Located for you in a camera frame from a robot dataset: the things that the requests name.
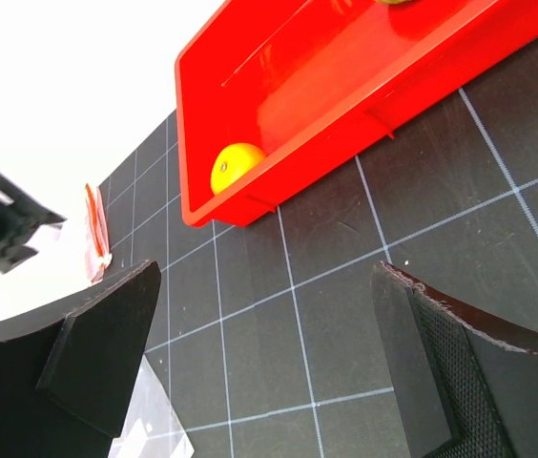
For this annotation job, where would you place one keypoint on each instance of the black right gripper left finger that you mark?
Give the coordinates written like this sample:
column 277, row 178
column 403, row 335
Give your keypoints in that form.
column 68, row 368

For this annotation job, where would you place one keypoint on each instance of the orange zipper clear bag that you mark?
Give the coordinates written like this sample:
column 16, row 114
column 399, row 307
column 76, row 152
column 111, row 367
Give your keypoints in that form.
column 83, row 250

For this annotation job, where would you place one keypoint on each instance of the clear blue zipper bag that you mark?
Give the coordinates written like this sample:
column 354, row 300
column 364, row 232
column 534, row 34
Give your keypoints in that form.
column 152, row 428

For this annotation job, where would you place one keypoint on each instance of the orange fruit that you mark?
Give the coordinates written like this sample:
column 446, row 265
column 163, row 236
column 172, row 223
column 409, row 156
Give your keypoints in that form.
column 232, row 163

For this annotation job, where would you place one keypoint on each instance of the black grid cutting mat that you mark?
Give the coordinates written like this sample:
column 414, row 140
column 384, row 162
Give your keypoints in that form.
column 265, row 337

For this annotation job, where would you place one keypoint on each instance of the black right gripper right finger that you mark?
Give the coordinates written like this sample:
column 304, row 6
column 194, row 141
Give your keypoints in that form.
column 466, row 381

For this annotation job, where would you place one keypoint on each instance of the red plastic tray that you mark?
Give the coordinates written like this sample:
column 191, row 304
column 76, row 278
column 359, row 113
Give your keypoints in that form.
column 312, row 83

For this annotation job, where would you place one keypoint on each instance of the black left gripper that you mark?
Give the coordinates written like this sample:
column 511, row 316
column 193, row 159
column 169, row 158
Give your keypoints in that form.
column 21, row 216

